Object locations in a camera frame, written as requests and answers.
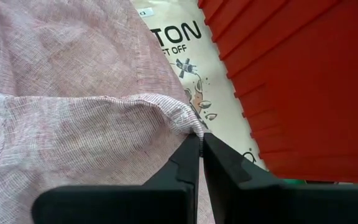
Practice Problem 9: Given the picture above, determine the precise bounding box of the cream printed tote bag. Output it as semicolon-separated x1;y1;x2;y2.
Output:
129;0;269;171

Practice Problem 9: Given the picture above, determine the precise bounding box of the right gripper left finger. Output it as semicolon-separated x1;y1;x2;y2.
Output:
31;133;202;224

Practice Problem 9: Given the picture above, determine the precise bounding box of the pink garment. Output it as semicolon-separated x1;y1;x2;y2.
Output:
0;0;217;224

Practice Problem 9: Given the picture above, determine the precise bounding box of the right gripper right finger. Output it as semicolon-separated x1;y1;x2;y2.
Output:
203;132;358;224

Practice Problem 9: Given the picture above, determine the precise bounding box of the red plastic laundry bin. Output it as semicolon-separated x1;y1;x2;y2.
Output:
197;0;358;184

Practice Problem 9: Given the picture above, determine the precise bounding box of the green table mat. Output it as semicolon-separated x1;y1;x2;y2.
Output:
280;177;307;185

